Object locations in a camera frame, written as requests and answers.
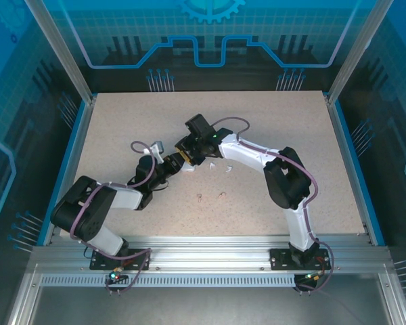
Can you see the white charging case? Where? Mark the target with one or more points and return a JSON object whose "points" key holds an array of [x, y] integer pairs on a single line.
{"points": [[190, 168]]}

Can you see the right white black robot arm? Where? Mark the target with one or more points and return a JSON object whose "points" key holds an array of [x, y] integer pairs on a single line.
{"points": [[237, 154]]}

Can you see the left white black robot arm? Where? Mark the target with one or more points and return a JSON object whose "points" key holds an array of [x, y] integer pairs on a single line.
{"points": [[128, 199]]}

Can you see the left blue table edge trim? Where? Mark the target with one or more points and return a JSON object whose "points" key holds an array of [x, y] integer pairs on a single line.
{"points": [[74, 142]]}

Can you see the blue table edge trim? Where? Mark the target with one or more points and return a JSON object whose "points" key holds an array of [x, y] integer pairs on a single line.
{"points": [[74, 142], [349, 142]]}

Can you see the left small LED circuit board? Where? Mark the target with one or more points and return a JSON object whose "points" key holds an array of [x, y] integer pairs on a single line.
{"points": [[115, 277]]}

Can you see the small led circuit board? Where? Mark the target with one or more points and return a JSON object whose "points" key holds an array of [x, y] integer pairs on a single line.
{"points": [[311, 277], [115, 277]]}

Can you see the grey metal sheet shelf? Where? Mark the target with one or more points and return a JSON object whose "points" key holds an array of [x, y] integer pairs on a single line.
{"points": [[206, 308]]}

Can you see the right blue table edge trim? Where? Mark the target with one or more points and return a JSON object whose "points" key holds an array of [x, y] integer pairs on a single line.
{"points": [[349, 142]]}

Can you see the right small LED circuit board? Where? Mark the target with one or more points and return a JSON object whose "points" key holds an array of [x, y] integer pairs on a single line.
{"points": [[311, 277]]}

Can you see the left aluminium side rail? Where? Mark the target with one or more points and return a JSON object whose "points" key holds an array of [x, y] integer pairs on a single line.
{"points": [[80, 142]]}

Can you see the aluminium side rail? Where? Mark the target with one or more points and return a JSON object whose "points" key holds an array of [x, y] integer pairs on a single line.
{"points": [[341, 142], [80, 142]]}

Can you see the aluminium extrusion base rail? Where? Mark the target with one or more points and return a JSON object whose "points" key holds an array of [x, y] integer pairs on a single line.
{"points": [[206, 250]]}

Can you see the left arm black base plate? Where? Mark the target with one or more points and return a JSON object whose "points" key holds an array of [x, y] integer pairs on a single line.
{"points": [[138, 259]]}

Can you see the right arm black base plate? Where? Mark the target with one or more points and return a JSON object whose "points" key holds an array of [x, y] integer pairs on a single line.
{"points": [[279, 259]]}

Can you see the right aluminium side rail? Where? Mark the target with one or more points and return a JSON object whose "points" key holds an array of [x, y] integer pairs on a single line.
{"points": [[341, 142]]}

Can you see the left aluminium frame post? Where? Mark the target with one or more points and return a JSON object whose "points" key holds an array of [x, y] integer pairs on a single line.
{"points": [[64, 50]]}

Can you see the aluminium frame post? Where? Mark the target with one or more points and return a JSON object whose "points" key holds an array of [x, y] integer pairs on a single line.
{"points": [[64, 50], [355, 50]]}

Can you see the right aluminium frame post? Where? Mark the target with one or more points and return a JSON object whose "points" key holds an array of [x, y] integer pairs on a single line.
{"points": [[355, 50]]}

